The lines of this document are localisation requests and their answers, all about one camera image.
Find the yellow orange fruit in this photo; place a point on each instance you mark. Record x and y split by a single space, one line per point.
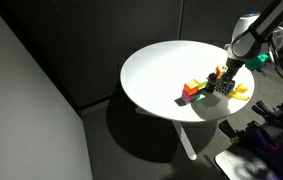
241 88

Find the orange cube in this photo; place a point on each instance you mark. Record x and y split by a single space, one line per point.
191 87

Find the magenta cube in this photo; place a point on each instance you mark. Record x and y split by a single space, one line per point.
187 97

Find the orange number nine block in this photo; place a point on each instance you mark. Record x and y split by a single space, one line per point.
221 70

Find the lime green cube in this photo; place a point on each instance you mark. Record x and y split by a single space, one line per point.
202 84

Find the black and white picture block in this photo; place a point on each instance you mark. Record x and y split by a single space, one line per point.
223 87

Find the yellow banana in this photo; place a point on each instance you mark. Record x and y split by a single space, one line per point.
239 96

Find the white round table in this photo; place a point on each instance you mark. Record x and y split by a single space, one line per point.
153 78

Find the purple clamps on tray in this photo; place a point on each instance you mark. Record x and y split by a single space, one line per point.
256 152

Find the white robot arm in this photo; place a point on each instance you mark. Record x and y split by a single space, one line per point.
252 36

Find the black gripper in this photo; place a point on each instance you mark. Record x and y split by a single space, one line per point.
233 67

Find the dark green cube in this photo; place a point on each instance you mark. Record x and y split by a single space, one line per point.
198 96

